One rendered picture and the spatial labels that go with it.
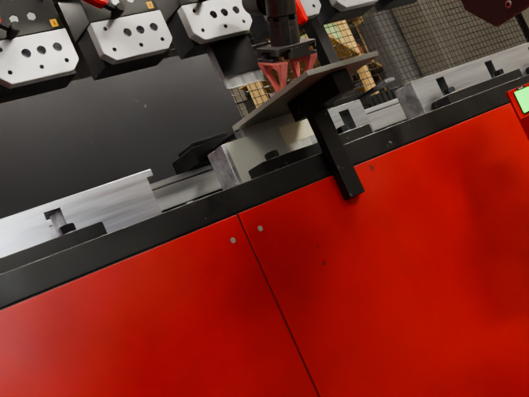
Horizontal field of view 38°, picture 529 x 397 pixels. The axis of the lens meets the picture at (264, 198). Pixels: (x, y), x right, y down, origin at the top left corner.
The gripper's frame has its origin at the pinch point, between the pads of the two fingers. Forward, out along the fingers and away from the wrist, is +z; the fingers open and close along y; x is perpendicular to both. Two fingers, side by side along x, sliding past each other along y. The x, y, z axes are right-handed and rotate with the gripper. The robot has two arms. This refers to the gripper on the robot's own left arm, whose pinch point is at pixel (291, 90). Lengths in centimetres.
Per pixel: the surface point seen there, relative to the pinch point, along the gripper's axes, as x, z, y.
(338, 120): -3.7, 10.6, -15.2
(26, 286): 12, 12, 64
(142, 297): 16, 19, 48
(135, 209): -1.9, 12.1, 37.5
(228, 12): -15.2, -15.2, 1.0
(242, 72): -12.9, -3.4, 1.6
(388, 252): 20.4, 30.1, -1.2
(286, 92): 9.9, -2.7, 9.6
